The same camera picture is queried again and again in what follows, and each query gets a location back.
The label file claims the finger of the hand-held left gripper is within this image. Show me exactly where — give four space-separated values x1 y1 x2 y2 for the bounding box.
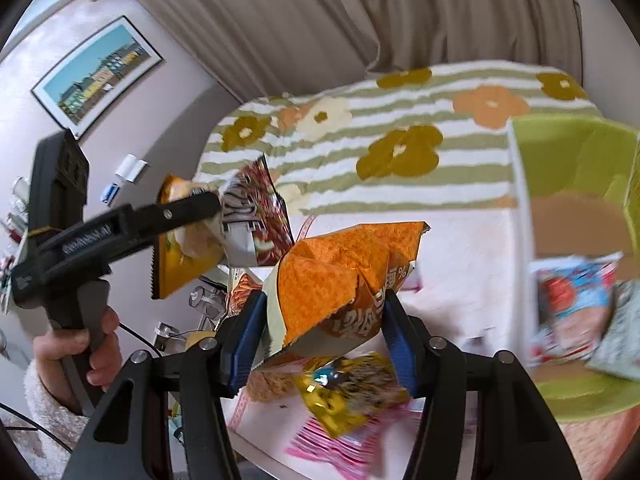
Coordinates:
120 191 222 257

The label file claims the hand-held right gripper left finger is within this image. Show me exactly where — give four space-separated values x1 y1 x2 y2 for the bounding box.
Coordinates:
60 290 271 480

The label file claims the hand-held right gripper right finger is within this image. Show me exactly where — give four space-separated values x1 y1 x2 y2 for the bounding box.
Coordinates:
381 290 584 480

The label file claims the yellow snack packet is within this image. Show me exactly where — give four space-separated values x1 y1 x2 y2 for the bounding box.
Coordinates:
150 174 226 301

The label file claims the dark red snack packet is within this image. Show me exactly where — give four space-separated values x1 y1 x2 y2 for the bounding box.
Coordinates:
207 154 296 267

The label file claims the orange and cream snack packet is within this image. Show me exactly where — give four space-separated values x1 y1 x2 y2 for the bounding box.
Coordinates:
262 221 431 373

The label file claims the green plastic bin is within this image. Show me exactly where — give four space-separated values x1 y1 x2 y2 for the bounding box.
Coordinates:
507 112 640 423

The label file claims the person's left forearm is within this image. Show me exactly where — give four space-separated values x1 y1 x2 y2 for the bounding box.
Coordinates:
22 360 96 480

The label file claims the person's left hand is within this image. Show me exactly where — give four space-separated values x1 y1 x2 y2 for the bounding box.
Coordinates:
32 307 124 397

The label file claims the yellow round object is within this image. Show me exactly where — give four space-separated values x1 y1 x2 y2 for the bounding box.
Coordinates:
184 329 218 352

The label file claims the shiny gold snack packet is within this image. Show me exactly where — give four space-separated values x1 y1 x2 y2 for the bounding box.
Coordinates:
292 352 411 438

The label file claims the pale pink towel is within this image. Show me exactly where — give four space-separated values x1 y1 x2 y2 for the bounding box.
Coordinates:
222 209 536 480

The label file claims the pink snack packet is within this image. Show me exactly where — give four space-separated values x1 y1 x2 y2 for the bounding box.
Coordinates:
285 400 426 480

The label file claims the framed building picture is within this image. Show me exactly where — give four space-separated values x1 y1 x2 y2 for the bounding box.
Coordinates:
31 15 165 140

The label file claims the red and blue snack packet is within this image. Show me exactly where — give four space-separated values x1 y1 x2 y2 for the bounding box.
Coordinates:
530 255 621 361

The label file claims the striped floral blanket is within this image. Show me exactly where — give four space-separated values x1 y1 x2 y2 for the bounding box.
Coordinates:
192 60 606 218

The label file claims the orange stool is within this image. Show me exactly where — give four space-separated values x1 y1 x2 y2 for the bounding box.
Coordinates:
555 402 640 480

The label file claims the dull brown box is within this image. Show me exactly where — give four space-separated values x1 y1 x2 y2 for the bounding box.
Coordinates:
530 194 632 281

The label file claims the pale grey snack packet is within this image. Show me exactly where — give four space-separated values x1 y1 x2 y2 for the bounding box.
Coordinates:
587 280 640 378

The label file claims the beige curtain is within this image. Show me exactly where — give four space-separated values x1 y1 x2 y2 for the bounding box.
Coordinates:
115 0 586 103

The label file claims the black cable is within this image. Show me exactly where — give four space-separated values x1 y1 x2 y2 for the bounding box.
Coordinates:
117 322 166 357

